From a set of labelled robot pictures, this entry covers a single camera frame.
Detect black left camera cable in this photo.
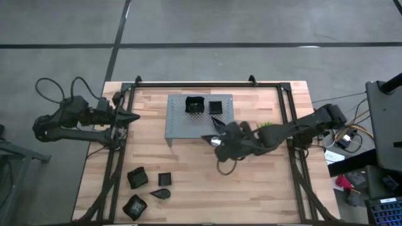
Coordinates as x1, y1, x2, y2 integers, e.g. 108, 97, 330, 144
69, 76, 100, 100

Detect black aluminium table frame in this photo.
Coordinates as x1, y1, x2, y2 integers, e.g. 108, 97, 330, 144
73, 80, 340, 224

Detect thin grey cable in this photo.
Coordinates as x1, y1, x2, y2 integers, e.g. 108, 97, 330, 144
312, 91, 367, 104

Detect red object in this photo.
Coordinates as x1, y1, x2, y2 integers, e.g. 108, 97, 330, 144
335, 175, 354, 191

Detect grey perforated metal shelf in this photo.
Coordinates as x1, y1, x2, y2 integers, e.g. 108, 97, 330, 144
164, 94, 236, 148

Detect small black square plate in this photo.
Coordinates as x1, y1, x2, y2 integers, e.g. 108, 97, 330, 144
209, 100, 224, 115
158, 172, 173, 187

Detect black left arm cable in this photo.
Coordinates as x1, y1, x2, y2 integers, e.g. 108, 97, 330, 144
34, 77, 66, 105

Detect dark grey bag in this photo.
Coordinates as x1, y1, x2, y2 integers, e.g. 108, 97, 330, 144
345, 171, 368, 207

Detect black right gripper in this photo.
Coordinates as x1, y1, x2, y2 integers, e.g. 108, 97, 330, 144
214, 121, 263, 163

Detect white paper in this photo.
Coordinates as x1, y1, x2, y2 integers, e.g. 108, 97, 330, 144
325, 149, 345, 165

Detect laptop with backlit keyboard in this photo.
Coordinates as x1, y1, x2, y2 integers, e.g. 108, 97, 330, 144
367, 196, 402, 226

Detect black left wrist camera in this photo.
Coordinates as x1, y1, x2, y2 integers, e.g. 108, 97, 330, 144
95, 96, 111, 111

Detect grey metal table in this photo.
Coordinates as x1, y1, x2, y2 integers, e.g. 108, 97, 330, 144
0, 137, 52, 226

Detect black pole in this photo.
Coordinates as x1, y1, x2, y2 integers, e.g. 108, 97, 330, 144
378, 72, 402, 94

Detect large black pot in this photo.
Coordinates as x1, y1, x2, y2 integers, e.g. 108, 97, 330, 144
126, 166, 149, 190
184, 95, 205, 114
122, 193, 148, 222

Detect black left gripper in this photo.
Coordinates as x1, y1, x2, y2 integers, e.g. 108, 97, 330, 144
92, 90, 141, 128

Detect yellow cable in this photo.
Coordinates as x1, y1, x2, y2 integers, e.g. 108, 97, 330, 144
345, 109, 375, 141

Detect black stand base bar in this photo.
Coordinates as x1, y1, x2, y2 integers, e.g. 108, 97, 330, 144
328, 149, 378, 177

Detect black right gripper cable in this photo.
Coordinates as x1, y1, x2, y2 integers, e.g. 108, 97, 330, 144
216, 158, 237, 176

